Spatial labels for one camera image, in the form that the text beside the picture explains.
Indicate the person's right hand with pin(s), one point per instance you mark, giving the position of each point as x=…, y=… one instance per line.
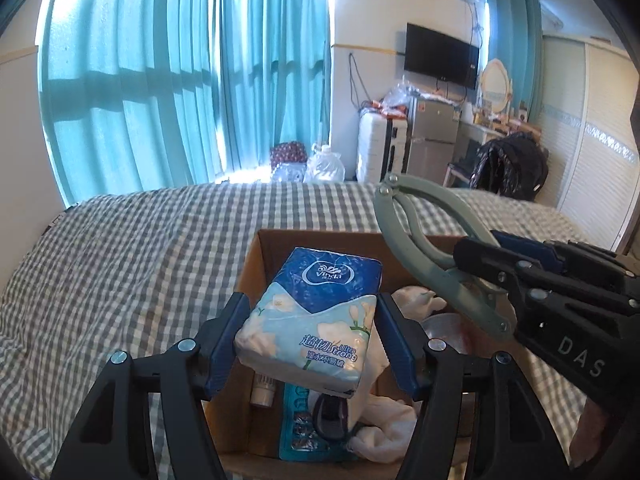
x=600, y=430

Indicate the dark floral bag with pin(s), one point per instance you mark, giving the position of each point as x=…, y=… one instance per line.
x=287, y=160

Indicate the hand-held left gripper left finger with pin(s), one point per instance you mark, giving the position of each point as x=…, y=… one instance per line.
x=220, y=357

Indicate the brown cardboard box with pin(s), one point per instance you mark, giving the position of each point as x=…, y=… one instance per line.
x=250, y=430

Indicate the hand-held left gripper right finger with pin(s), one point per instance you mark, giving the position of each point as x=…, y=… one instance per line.
x=405, y=357

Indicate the wide turquoise window curtain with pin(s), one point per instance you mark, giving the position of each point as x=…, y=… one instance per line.
x=150, y=70

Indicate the narrow turquoise curtain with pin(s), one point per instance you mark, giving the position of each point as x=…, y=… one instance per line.
x=517, y=35

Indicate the clear plastic bag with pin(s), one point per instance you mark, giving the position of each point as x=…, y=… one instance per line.
x=324, y=165
x=397, y=95

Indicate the checked bed sheet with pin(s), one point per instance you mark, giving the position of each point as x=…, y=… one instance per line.
x=125, y=270

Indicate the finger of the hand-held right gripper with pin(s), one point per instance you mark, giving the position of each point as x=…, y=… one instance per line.
x=525, y=250
x=480, y=260

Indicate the clear plastic cup red label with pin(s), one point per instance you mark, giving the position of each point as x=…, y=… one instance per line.
x=447, y=330

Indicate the white dressing table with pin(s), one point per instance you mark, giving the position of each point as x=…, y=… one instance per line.
x=472, y=135

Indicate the blue blister pack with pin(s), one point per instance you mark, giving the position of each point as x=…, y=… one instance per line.
x=297, y=425

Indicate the black jacket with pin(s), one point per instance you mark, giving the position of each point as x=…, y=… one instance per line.
x=510, y=165

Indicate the oval white-framed mirror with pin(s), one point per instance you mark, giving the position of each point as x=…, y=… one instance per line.
x=496, y=85

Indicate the blue tissue packet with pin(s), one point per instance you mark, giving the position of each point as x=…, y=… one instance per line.
x=315, y=320

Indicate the silver suitcase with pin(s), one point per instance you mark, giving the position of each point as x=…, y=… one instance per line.
x=398, y=147

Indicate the black wall television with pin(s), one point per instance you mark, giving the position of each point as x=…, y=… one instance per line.
x=440, y=55

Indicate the silver small fridge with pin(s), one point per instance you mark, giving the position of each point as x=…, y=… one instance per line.
x=432, y=135

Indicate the white ribbed suitcase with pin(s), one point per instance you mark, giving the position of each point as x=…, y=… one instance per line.
x=372, y=147

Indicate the small white tube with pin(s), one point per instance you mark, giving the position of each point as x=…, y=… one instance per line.
x=262, y=390

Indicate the white louvred wardrobe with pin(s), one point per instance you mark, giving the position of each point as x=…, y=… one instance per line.
x=590, y=140

